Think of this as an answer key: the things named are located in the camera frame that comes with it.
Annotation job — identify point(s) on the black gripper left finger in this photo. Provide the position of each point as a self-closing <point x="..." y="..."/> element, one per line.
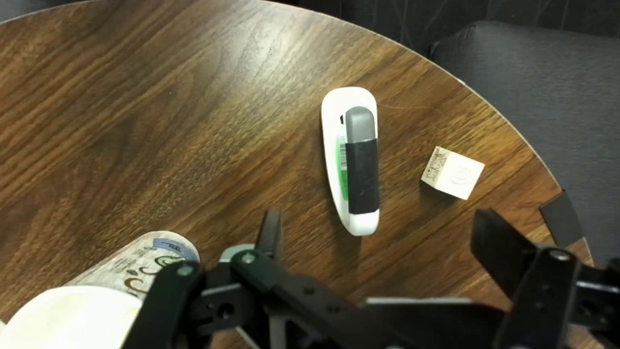
<point x="292" y="292"/>

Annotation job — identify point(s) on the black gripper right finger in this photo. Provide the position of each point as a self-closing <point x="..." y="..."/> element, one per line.
<point x="549" y="292"/>

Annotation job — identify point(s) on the green white scrubbing brush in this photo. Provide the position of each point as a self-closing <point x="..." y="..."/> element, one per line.
<point x="332" y="148"/>

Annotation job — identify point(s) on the small white cube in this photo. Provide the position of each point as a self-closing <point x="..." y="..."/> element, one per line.
<point x="456" y="174"/>

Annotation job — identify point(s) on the round dark wooden table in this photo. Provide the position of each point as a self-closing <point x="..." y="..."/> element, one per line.
<point x="162" y="129"/>

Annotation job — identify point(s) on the patterned paper cup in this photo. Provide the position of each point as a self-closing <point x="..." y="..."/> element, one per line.
<point x="84" y="304"/>

